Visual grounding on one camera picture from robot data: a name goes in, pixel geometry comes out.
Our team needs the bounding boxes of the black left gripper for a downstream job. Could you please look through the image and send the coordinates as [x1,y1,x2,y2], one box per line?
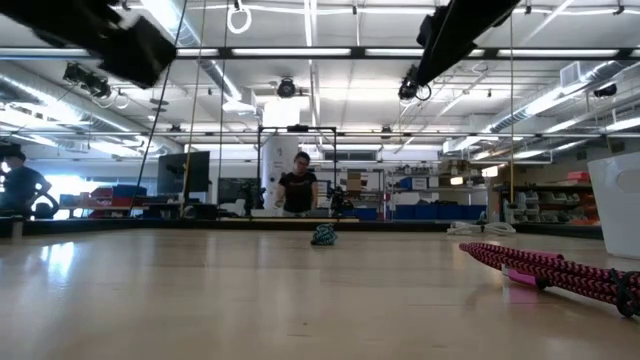
[101,16,178,89]

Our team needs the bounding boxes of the white braided USB-C cable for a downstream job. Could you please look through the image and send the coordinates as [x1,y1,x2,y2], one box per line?
[446,219,517,237]

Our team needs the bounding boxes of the white plastic bin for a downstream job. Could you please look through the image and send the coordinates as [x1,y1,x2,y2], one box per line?
[587,151,640,261]

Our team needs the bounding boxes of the teal braided USB-C cable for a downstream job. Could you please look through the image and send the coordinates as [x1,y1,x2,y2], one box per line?
[309,222,339,247]

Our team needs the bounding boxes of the pink braided USB-C cable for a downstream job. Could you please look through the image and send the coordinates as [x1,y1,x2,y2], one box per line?
[458,241,640,319]

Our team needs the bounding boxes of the black monitor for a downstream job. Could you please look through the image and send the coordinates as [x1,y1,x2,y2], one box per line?
[157,151,211,196]

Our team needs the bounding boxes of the red and blue crates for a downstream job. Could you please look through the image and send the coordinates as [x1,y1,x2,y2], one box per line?
[88,184,149,219]

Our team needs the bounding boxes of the white round column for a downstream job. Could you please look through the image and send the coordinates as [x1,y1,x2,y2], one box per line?
[260,99,301,219]

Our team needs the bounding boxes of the person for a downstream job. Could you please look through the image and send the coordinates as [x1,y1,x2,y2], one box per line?
[274,151,320,219]
[0,148,54,220]

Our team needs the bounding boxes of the row of blue bins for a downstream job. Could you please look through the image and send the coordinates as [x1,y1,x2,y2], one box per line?
[393,203,488,222]

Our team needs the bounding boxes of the storage shelf with grey bins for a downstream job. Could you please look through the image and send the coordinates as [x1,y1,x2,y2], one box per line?
[492,169,601,226]

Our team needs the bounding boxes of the black hanging cable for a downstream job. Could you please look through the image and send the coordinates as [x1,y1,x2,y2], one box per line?
[128,0,190,217]

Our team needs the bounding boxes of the black hanging camera with cable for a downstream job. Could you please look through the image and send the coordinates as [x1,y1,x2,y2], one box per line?
[398,63,432,103]

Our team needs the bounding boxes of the white looped cable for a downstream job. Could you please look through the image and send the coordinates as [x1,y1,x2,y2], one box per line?
[226,0,253,36]

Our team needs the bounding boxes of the black round ceiling camera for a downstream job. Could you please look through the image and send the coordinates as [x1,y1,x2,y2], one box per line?
[276,77,298,100]

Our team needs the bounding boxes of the black aluminium station frame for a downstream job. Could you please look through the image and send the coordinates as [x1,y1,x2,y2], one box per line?
[0,45,640,240]

